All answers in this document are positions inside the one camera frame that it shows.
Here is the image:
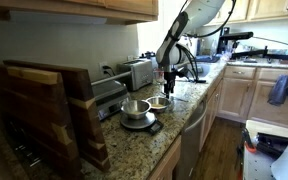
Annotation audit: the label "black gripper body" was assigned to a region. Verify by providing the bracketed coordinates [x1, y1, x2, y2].
[162, 64, 179, 86]

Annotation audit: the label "steel bowl with yellow grains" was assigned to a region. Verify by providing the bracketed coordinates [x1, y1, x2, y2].
[145, 96, 172, 114]

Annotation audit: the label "empty steel bowl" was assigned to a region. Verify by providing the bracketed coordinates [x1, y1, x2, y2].
[120, 99, 152, 120]

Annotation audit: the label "glass measuring cup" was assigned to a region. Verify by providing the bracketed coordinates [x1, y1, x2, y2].
[153, 68, 167, 85]

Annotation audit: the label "stainless steel toaster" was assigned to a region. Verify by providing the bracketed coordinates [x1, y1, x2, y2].
[117, 58, 154, 92]

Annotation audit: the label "kitchen sink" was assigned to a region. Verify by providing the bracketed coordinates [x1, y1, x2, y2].
[183, 61, 219, 81]

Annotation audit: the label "round digital kitchen scale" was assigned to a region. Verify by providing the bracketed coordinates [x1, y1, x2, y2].
[119, 111, 164, 136]

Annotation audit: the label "wooden base cabinet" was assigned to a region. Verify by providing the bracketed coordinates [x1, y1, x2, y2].
[147, 134, 182, 180]
[217, 65, 288, 130]
[198, 76, 224, 153]

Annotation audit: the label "stainless steel dishwasher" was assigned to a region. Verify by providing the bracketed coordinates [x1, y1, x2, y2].
[175, 99, 208, 180]

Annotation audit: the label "stainless steel panini grill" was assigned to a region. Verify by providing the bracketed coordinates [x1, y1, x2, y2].
[91, 71, 132, 122]

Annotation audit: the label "black power plug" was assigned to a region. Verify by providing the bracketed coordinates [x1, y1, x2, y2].
[102, 65, 116, 77]

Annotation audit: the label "dark wooden cutting board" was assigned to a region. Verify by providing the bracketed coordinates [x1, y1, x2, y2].
[3, 59, 112, 173]
[0, 62, 84, 180]

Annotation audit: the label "black orange clamp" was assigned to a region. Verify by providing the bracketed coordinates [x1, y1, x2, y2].
[238, 128, 259, 155]

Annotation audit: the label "blue hanging towel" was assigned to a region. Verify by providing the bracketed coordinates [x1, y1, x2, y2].
[267, 74, 288, 107]

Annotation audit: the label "black hand tools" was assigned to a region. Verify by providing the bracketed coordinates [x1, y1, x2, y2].
[255, 132, 288, 157]

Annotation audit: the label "white robot cart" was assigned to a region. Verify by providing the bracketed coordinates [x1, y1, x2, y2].
[242, 119, 288, 180]

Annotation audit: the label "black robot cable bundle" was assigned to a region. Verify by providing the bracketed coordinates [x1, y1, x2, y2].
[175, 0, 238, 83]

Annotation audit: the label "black handled knife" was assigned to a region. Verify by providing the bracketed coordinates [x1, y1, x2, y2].
[185, 78, 208, 84]

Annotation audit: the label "white wall outlet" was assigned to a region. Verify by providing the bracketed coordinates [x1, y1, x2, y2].
[98, 61, 109, 76]

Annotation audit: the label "black camera on stand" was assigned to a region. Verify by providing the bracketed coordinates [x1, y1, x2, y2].
[217, 27, 288, 63]

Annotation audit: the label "wooden wall cabinet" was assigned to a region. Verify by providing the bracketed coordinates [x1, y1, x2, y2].
[205, 0, 288, 26]
[0, 0, 160, 26]

